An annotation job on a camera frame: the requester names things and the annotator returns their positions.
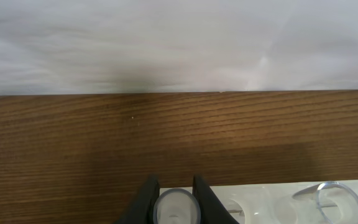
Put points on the white test tube rack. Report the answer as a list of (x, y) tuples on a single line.
[(259, 199)]

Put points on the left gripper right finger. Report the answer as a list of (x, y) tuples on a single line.
[(207, 205)]

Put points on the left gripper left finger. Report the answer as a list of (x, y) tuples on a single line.
[(146, 202)]

